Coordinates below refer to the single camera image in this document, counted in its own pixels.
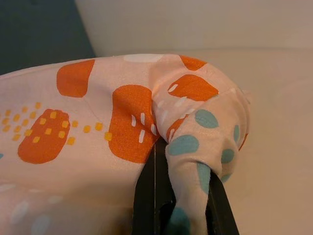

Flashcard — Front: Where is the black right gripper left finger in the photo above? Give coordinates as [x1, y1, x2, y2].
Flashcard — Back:
[133, 143, 177, 235]

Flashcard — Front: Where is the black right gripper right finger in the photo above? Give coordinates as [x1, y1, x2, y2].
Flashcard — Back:
[206, 172, 240, 235]

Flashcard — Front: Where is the pink pillow with coloured dots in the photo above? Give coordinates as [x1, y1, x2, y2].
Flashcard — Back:
[0, 53, 252, 235]

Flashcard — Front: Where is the teal upholstered headboard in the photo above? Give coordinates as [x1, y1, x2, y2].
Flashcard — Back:
[0, 0, 96, 76]

